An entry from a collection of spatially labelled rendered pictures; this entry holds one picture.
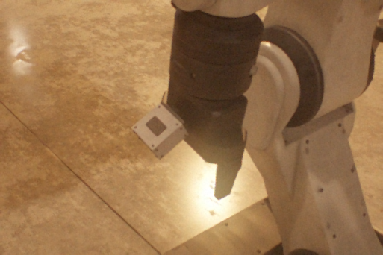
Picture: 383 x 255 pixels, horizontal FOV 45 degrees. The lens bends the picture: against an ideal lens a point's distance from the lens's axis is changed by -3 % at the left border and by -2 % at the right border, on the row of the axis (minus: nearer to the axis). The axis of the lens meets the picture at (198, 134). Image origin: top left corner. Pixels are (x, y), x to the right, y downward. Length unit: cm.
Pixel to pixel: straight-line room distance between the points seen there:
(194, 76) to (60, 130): 134
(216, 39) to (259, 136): 26
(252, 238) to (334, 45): 51
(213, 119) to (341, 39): 22
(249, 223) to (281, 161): 38
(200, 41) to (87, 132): 132
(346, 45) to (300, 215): 27
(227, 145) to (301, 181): 23
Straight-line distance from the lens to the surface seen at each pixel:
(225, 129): 50
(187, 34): 44
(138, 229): 131
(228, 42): 44
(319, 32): 61
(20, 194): 150
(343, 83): 66
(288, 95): 61
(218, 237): 100
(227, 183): 55
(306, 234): 76
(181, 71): 47
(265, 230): 102
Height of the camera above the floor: 89
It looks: 32 degrees down
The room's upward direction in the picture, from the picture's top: straight up
